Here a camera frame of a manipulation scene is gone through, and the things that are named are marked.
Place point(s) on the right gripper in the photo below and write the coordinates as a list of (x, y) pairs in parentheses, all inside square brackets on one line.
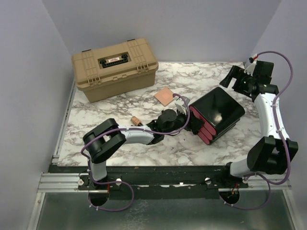
[(233, 72)]

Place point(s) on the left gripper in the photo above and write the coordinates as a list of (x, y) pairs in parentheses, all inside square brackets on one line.
[(194, 124)]

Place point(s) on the black makeup drawer organizer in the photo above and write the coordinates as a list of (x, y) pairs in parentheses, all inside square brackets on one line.
[(220, 110)]

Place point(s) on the pink top drawer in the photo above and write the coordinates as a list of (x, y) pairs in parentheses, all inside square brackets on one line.
[(201, 127)]

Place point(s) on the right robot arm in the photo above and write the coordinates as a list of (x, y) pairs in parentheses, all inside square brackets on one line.
[(273, 153)]

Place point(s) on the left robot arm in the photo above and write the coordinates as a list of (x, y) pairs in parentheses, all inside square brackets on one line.
[(104, 140)]

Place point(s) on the square copper compact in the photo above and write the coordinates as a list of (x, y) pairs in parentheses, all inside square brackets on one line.
[(164, 96)]

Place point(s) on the tan plastic toolbox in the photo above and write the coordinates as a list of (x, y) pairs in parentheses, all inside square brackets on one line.
[(113, 70)]

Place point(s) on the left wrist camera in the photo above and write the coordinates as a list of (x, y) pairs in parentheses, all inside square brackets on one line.
[(180, 104)]

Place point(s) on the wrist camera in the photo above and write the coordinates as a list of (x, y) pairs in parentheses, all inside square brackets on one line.
[(250, 65), (180, 104)]

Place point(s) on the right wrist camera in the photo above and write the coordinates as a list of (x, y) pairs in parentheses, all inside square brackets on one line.
[(250, 65)]

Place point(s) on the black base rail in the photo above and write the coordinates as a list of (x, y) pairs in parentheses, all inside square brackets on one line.
[(155, 182)]

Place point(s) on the aluminium extrusion frame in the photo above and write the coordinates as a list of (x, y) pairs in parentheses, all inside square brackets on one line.
[(59, 204)]

